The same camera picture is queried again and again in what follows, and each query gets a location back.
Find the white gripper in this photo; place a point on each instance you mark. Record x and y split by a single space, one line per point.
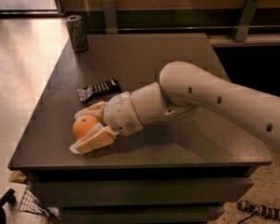
120 113

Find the orange fruit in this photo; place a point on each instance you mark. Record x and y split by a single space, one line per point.
83 124

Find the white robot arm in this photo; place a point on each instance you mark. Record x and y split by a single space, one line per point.
181 88

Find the green soda can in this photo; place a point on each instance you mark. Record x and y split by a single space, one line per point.
76 33

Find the black snack bar wrapper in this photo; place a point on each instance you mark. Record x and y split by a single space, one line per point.
98 89

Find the grey drawer cabinet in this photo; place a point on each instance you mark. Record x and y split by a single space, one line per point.
180 171

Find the yellow scrap on floor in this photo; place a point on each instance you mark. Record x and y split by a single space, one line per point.
18 177

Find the black object bottom left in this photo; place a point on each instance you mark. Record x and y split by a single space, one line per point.
8 197

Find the power strip on floor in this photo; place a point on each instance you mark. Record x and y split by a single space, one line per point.
261 210

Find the wire mesh basket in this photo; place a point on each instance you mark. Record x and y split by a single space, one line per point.
30 204

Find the left metal bracket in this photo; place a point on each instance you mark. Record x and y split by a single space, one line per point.
110 14

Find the metal bracket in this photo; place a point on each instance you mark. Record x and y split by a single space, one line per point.
110 14
240 31

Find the right metal bracket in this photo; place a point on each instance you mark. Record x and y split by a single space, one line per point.
240 31

